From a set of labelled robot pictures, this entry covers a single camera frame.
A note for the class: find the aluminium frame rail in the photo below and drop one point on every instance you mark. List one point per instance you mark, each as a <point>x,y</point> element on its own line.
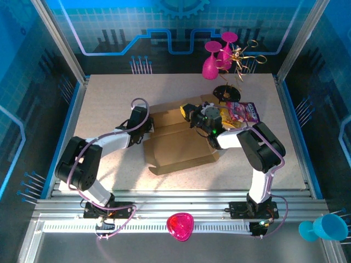
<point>178,202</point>

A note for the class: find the yellow snack bag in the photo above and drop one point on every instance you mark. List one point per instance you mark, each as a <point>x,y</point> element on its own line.
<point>229,120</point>

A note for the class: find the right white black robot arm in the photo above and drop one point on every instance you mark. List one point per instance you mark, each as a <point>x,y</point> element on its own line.
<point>263,153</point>

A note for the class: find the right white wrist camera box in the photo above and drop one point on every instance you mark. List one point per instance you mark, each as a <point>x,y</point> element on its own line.
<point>209,105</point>

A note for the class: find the aluminium frame post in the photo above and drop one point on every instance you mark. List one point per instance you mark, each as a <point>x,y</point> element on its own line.
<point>301,41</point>
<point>59,41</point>

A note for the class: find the purple candy bag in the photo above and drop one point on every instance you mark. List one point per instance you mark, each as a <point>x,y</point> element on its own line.
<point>244,111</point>

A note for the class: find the blue plastic wine glass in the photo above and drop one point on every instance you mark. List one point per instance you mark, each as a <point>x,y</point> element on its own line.
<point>330,226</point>

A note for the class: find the brown cardboard paper box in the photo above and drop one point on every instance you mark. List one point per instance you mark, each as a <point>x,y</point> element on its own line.
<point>178,148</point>

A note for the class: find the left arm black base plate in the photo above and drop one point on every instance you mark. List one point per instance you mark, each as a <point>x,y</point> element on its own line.
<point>123,211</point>

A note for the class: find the pink triangular plastic bowl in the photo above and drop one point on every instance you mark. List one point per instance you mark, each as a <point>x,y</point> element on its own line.
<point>179,227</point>

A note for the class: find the pink plastic wine glass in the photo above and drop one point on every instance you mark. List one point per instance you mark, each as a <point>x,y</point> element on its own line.
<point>209,69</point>
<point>225,56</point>

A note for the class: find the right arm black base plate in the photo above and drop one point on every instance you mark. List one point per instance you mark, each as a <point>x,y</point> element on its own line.
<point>238,209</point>

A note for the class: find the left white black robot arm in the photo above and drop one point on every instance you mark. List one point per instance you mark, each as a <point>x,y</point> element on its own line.
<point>82,170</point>

